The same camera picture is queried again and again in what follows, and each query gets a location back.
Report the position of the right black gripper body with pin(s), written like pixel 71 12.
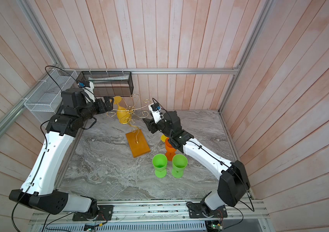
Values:
pixel 163 127

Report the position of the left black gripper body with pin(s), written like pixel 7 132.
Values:
pixel 99 107

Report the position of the amber yellow wine glass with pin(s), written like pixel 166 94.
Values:
pixel 122 113

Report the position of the orange wine glass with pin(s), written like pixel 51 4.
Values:
pixel 170 151

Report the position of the green wine glass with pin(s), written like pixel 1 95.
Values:
pixel 160 163
pixel 179 163

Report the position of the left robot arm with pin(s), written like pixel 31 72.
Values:
pixel 38 191

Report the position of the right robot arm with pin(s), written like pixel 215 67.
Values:
pixel 233 181

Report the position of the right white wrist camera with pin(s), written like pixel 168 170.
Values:
pixel 155 110

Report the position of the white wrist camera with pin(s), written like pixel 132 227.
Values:
pixel 155 110
pixel 88 89

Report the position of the gold wire wine glass rack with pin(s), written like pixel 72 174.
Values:
pixel 136 140

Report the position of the black mesh wall basket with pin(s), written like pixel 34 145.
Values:
pixel 109 83

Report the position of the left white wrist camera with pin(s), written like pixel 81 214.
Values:
pixel 88 89

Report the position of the aluminium frame rail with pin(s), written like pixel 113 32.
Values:
pixel 164 70

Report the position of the white mesh wall shelf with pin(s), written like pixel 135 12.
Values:
pixel 45 101

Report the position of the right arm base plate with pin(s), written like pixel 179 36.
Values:
pixel 200 210

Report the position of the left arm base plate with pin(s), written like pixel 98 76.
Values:
pixel 99 212

